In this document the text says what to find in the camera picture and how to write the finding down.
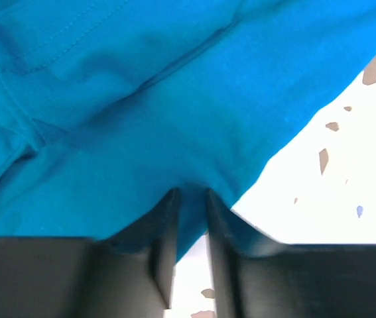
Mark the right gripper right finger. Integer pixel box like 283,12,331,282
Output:
206,191,376,318

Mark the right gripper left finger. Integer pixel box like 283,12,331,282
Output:
0,189,180,317

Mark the blue t shirt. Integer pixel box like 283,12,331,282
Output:
0,1,376,256

